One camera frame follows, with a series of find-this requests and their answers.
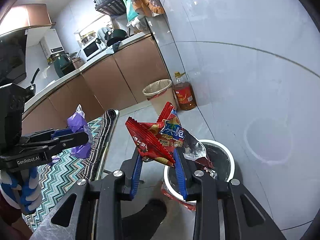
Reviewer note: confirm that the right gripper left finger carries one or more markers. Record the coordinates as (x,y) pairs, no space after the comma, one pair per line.
(132,169)

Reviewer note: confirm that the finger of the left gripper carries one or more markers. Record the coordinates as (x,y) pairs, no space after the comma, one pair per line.
(66,138)

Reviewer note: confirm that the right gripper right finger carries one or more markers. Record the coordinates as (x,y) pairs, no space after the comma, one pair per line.
(188,186)

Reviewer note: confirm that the purple plastic wrapper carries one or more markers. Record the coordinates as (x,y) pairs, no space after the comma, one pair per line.
(76,122)

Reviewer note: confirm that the red snack bag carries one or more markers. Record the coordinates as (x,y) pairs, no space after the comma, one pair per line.
(157,141)

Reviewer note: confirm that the maroon left sleeve forearm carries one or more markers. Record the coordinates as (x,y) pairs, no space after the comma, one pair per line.
(12,224)

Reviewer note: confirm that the white rimmed black trash bin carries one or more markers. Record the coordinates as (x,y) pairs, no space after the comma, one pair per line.
(223,163)

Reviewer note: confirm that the brown kitchen cabinets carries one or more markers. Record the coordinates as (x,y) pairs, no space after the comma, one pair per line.
(110,81)

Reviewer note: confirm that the left blue white gloved hand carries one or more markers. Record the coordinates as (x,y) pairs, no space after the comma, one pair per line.
(26,194)

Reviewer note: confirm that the black shoe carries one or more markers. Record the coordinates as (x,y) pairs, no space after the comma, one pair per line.
(143,224)

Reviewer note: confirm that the zigzag teal tablecloth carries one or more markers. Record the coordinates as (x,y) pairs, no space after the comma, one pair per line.
(57,179)

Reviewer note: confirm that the cooking oil bottle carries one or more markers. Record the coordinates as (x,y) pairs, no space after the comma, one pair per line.
(184,92)

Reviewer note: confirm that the beige lined waste basket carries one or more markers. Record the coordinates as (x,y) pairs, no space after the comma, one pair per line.
(159,93)

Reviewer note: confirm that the white microwave oven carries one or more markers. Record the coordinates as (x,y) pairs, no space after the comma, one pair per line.
(93,48)

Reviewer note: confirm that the white water heater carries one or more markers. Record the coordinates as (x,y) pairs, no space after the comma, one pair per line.
(51,44)

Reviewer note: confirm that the blue cloth on counter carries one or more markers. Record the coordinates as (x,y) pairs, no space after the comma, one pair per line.
(113,48)

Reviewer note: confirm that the black range hood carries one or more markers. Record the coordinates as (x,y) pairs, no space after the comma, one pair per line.
(12,57)

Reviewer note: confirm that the black pot on counter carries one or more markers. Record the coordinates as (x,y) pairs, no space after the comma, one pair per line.
(115,36)

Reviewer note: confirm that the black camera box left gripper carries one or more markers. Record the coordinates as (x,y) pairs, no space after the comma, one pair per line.
(12,108)

